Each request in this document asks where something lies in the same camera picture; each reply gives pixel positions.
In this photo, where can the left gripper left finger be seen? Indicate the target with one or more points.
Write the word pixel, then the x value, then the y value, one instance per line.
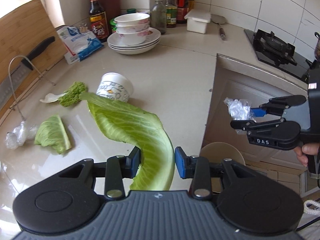
pixel 118 168

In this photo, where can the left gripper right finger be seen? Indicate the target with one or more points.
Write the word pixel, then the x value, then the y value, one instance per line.
pixel 197 169

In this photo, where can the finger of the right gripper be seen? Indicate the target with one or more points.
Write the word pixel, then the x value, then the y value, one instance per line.
pixel 293 106
pixel 246 126

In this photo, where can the plastic wrap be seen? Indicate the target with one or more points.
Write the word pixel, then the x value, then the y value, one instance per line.
pixel 239 109
pixel 20 134

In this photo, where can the large green cabbage leaf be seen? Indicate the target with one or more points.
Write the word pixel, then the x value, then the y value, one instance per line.
pixel 123 122

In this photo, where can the printed white paper cup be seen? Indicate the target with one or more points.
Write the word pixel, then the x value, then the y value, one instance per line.
pixel 115 86

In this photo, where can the white trash bin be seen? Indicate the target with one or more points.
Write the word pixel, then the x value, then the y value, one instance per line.
pixel 215 152

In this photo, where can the person right hand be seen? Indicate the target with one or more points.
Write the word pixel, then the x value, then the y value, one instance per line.
pixel 303 152

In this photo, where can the white corner cabinet door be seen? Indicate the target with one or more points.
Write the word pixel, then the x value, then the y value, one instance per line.
pixel 256 83

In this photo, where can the black gas stove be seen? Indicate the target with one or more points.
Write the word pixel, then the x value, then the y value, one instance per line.
pixel 273 51

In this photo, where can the small pale cabbage leaf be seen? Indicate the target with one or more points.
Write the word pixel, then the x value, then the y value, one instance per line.
pixel 52 133

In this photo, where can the curly green vegetable piece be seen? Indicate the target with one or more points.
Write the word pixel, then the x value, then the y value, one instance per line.
pixel 69 97

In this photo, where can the metal spatula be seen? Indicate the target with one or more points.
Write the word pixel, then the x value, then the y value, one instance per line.
pixel 220 20

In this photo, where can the white plastic seasoning box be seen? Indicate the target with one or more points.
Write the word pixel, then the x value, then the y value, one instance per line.
pixel 197 21

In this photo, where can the bottom white plate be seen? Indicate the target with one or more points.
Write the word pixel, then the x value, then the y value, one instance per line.
pixel 134 51

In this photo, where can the white plate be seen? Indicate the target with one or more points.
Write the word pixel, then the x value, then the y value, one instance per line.
pixel 134 51
pixel 115 40
pixel 135 47

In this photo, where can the middle white plate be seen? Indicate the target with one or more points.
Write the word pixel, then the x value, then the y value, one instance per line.
pixel 135 47

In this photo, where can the white blue salt bag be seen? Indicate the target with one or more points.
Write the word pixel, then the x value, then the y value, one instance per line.
pixel 79 44

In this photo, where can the top white plate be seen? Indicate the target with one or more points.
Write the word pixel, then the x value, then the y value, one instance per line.
pixel 115 40

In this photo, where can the bottom floral white bowl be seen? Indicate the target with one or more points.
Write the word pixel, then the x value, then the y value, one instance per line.
pixel 133 38

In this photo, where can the floral white bowl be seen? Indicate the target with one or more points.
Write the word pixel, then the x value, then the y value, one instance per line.
pixel 133 38
pixel 132 19
pixel 131 28

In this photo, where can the middle floral white bowl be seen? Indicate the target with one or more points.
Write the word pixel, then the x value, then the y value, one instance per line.
pixel 131 28

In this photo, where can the clear red capped bottle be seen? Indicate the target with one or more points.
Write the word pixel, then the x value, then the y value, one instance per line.
pixel 158 17

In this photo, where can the green lidded jar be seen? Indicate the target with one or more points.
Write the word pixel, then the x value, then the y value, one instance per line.
pixel 113 25

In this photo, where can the dark vinegar bottle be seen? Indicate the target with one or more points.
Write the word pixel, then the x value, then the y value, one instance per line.
pixel 98 21

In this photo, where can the dark sauce bottle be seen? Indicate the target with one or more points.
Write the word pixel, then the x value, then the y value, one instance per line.
pixel 182 0

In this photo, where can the top floral white bowl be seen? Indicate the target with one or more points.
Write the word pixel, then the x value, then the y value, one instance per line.
pixel 132 19

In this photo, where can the yellow oil bottle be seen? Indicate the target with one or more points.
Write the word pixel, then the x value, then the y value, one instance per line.
pixel 171 8

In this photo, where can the bamboo cutting board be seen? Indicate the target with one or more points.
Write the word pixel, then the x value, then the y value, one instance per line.
pixel 21 31

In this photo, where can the dark red knife block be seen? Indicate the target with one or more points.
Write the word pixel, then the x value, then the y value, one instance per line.
pixel 110 2

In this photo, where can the black handled santoku knife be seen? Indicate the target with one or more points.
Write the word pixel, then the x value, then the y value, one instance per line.
pixel 6 92

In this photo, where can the metal wire board rack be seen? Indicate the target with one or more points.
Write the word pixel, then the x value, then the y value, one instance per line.
pixel 18 76

